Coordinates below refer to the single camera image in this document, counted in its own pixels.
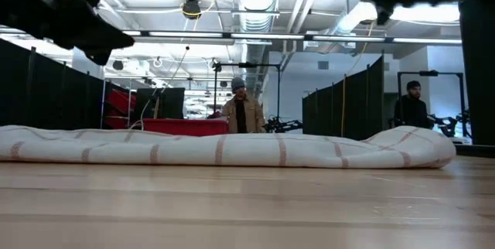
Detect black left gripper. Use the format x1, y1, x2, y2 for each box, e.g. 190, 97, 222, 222
0, 0, 135, 67

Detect white towel with red stripes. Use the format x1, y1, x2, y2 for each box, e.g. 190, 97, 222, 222
0, 124, 457, 169

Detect white ceiling pipe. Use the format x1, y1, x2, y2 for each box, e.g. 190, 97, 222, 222
334, 0, 379, 36

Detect red bins on shelf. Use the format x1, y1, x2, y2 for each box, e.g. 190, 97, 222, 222
104, 87, 138, 131

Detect long black partition screen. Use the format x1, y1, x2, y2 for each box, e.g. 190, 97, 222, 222
0, 39, 131, 131

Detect black monitor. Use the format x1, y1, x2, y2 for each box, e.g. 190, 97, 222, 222
134, 87, 186, 121

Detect short black partition screen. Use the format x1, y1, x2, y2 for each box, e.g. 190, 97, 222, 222
302, 55, 385, 142

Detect person in black top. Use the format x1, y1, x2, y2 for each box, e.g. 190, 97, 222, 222
393, 80, 433, 129

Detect long ceiling light strip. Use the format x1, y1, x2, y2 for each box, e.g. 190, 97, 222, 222
122, 29, 463, 46

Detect long red plastic bin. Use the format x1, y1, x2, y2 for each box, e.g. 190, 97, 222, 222
139, 118, 230, 138

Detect person in tan jacket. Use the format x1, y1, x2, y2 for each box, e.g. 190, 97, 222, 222
221, 76, 268, 135

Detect white hanging cable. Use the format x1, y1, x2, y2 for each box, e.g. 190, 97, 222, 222
129, 46, 191, 131

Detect black overhead camera frame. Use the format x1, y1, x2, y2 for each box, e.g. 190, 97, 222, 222
397, 70, 466, 127
211, 61, 282, 123

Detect round black ceiling cable reel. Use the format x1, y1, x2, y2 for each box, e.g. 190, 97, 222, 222
180, 0, 203, 21

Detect yellow hanging cable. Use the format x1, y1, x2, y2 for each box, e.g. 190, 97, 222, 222
340, 20, 376, 138

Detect silver ceiling air duct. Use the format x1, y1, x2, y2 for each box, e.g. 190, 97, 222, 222
236, 0, 280, 91

